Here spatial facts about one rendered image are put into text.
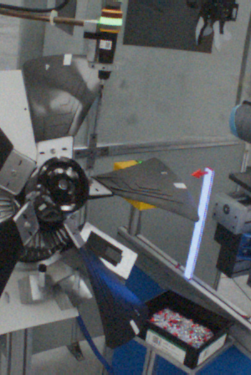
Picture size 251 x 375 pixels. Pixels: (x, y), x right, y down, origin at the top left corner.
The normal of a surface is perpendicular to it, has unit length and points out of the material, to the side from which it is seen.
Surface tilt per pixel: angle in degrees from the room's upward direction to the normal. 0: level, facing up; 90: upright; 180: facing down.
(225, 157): 90
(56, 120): 52
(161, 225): 90
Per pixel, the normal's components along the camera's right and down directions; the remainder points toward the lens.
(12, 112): 0.50, -0.30
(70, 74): -0.07, -0.37
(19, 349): 0.55, 0.37
